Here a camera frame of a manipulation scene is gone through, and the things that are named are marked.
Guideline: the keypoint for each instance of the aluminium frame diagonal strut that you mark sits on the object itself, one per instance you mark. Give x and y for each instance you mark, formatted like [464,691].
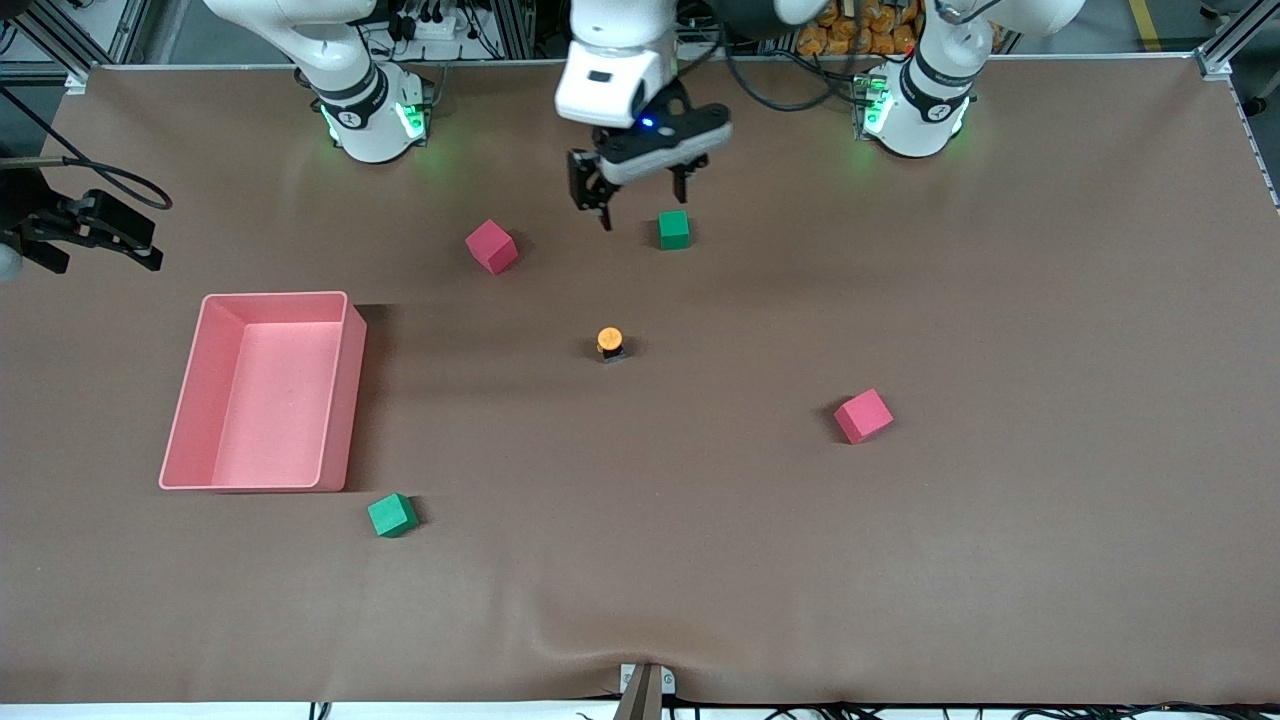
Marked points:
[1232,40]

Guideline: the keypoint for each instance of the orange push button switch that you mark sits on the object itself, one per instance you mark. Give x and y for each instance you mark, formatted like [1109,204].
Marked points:
[609,340]

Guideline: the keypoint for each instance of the pink plastic bin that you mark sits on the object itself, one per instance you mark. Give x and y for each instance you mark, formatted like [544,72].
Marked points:
[280,400]

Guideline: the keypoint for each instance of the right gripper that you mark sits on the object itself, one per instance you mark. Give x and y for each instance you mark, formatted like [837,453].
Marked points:
[38,222]

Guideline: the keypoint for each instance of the brown table cover cloth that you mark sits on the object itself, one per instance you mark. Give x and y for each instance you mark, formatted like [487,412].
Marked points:
[900,560]

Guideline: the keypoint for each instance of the green foam cube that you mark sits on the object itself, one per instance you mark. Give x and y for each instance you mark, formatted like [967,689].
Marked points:
[391,516]
[674,231]

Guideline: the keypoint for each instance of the pile of orange items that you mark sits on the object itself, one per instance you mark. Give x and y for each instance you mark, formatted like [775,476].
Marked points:
[840,38]

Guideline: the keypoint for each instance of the aluminium frame corner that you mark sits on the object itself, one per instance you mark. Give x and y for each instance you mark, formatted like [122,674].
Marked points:
[128,30]

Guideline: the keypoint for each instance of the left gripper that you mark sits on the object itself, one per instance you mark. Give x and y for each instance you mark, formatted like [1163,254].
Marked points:
[676,103]

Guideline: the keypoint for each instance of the pink foam cube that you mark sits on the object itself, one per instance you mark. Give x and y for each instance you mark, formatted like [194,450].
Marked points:
[863,417]
[491,247]

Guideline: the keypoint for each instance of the white power strip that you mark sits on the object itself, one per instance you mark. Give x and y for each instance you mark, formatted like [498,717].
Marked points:
[430,25]

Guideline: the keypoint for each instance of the green-lit controller box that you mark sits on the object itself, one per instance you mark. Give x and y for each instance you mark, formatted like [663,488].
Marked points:
[868,100]

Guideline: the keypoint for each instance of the aluminium frame post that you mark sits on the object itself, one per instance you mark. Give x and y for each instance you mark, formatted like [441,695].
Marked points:
[517,28]

